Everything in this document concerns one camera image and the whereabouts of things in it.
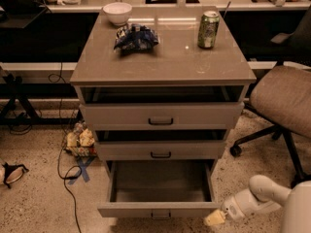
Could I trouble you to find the blue tape cross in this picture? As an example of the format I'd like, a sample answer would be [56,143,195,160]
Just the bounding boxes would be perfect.
[68,156,95,184]

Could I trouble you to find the colourful bag on floor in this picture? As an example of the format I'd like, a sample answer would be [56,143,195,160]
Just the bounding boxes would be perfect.
[65,122,97,157]

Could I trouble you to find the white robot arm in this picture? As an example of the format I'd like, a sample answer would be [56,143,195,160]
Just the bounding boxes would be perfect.
[204,175,311,233]

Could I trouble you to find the blue crumpled snack bag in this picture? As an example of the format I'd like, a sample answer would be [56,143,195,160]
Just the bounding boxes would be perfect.
[114,23,159,50]

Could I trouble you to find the grey bottom drawer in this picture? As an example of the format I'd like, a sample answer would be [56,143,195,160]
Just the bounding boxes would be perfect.
[98,160,220,219]

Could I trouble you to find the green soda can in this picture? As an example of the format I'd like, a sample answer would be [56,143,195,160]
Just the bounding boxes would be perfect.
[197,11,220,49]

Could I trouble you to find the grey middle drawer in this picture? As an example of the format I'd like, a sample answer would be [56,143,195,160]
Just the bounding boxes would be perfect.
[95,140,225,160]

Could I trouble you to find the grey top drawer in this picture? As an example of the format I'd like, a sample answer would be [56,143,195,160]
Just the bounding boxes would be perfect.
[80,103,244,130]

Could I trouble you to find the white ceramic bowl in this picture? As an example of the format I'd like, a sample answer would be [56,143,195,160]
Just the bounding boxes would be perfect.
[103,2,132,25]

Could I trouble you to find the grey drawer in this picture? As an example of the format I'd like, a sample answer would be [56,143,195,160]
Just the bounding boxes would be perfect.
[80,103,244,130]
[95,140,225,160]
[98,160,220,219]

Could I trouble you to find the brown office chair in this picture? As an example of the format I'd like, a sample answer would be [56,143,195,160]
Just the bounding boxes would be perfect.
[229,7,311,186]

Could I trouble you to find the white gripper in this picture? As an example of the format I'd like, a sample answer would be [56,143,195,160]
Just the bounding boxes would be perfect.
[204,189,281,226]

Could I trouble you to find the black and white floor object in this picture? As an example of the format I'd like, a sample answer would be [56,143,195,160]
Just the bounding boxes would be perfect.
[0,162,29,188]

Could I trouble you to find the black floor cable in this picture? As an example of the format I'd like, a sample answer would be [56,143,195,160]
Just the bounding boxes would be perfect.
[48,61,84,233]

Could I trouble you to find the grey three-drawer cabinet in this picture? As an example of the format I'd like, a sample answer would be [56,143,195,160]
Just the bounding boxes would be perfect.
[69,5,258,218]

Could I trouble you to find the black table stand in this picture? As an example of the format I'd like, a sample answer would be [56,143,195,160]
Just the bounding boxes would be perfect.
[0,68,82,134]

